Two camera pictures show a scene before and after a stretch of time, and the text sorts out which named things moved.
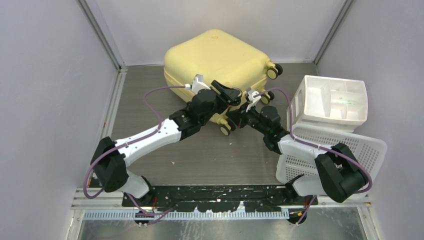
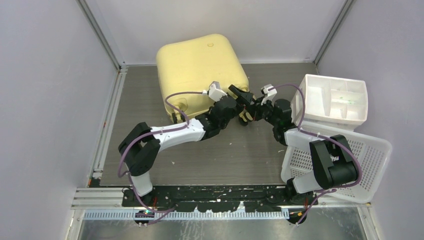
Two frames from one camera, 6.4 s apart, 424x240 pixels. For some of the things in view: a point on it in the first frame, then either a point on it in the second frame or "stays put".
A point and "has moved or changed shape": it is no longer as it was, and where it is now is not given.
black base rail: (221, 198) stays put
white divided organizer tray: (329, 103) stays put
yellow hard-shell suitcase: (219, 56) has moved or changed shape
